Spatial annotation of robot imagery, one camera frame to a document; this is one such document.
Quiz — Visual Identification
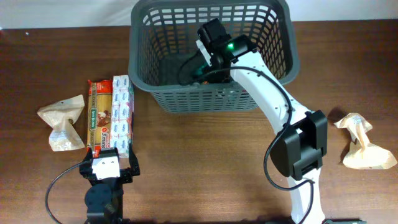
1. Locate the beige paper pouch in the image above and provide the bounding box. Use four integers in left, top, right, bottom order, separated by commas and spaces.
37, 95, 85, 152
334, 113, 397, 170

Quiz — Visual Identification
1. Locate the white tissue multipack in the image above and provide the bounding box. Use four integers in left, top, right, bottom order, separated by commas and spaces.
110, 75, 134, 158

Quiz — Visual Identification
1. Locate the green Nescafe coffee bag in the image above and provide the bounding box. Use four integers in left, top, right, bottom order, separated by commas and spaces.
193, 63, 210, 83

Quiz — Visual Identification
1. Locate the grey plastic shopping basket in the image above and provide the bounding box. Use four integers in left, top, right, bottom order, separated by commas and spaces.
128, 0, 300, 113

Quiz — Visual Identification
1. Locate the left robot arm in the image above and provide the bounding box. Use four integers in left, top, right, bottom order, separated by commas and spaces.
79, 145, 140, 223

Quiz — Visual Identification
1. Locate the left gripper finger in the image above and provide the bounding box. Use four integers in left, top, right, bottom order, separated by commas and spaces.
128, 144, 139, 170
83, 147, 93, 164

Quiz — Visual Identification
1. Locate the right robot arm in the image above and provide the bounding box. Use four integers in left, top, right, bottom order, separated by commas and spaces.
194, 19, 328, 223

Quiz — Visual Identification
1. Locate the San Remo spaghetti pack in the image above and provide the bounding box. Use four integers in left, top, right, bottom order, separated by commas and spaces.
87, 80, 113, 157

